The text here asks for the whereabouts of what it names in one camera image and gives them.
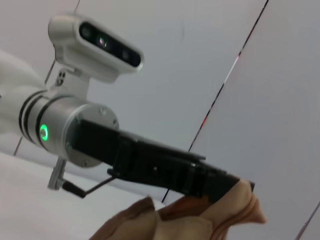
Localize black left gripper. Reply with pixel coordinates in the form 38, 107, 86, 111
73, 119, 237, 204

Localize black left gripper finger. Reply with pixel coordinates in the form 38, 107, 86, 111
199, 162, 255, 192

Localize khaki canvas food bag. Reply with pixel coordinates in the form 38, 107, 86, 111
88, 179, 267, 240

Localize silver connector with black cable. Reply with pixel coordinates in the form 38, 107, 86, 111
47, 157, 118, 199

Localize white robot head camera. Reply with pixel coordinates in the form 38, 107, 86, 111
48, 15, 145, 101

